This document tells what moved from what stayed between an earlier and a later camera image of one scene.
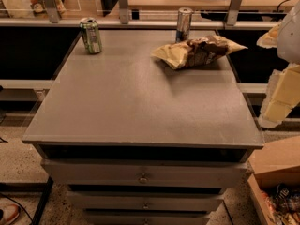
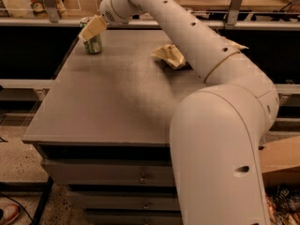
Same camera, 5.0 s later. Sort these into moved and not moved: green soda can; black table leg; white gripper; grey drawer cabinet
Moved: white gripper
Not moved: black table leg; green soda can; grey drawer cabinet
